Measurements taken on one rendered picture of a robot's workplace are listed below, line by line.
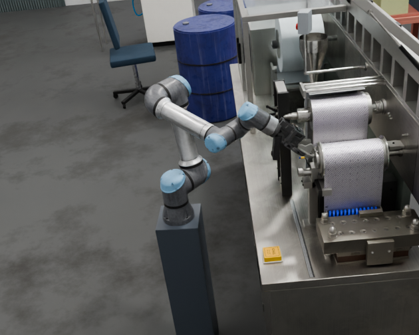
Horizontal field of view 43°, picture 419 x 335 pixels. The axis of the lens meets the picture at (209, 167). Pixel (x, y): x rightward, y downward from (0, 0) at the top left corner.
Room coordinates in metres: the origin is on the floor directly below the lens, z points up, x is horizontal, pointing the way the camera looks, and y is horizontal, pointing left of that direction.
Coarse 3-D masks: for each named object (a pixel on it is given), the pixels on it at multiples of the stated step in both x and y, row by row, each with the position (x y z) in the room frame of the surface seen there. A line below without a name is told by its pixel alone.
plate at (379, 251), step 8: (376, 240) 1.57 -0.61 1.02; (384, 240) 1.56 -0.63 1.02; (392, 240) 1.55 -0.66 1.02; (368, 248) 1.55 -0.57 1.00; (376, 248) 1.55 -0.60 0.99; (384, 248) 1.55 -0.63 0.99; (392, 248) 1.55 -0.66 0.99; (368, 256) 1.55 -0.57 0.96; (376, 256) 1.55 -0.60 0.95; (384, 256) 1.55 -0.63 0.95; (392, 256) 1.55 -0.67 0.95; (368, 264) 1.55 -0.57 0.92; (376, 264) 1.55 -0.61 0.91
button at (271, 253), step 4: (264, 248) 1.72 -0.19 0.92; (268, 248) 1.71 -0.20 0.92; (272, 248) 1.71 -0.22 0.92; (276, 248) 1.71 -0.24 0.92; (264, 252) 1.69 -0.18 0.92; (268, 252) 1.69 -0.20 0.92; (272, 252) 1.68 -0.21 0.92; (276, 252) 1.68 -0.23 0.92; (280, 252) 1.68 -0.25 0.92; (264, 256) 1.67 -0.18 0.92; (268, 256) 1.66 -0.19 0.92; (272, 256) 1.66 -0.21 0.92; (276, 256) 1.66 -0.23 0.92; (280, 256) 1.65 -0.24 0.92; (264, 260) 1.66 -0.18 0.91; (268, 260) 1.65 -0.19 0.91; (272, 260) 1.65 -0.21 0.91; (276, 260) 1.65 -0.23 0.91; (280, 260) 1.65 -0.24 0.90
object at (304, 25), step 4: (300, 12) 2.37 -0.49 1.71; (304, 12) 2.36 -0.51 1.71; (308, 12) 2.35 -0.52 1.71; (300, 16) 2.36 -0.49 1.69; (304, 16) 2.35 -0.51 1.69; (308, 16) 2.35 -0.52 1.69; (300, 20) 2.36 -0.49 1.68; (304, 20) 2.35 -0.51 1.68; (308, 20) 2.34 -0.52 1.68; (296, 24) 2.40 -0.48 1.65; (300, 24) 2.36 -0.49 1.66; (304, 24) 2.35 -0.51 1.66; (308, 24) 2.34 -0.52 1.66; (296, 28) 2.39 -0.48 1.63; (300, 28) 2.36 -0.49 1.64; (304, 28) 2.35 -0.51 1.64; (308, 28) 2.34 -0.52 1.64; (300, 32) 2.36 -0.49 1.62; (304, 32) 2.35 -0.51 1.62; (308, 32) 2.34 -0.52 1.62
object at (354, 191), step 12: (324, 180) 1.78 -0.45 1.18; (336, 180) 1.77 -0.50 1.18; (348, 180) 1.77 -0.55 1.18; (360, 180) 1.77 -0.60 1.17; (372, 180) 1.76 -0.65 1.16; (336, 192) 1.77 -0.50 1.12; (348, 192) 1.77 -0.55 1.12; (360, 192) 1.77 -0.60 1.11; (372, 192) 1.76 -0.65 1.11; (324, 204) 1.78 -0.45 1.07; (336, 204) 1.77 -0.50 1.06; (348, 204) 1.77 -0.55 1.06; (360, 204) 1.77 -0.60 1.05; (372, 204) 1.76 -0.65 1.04
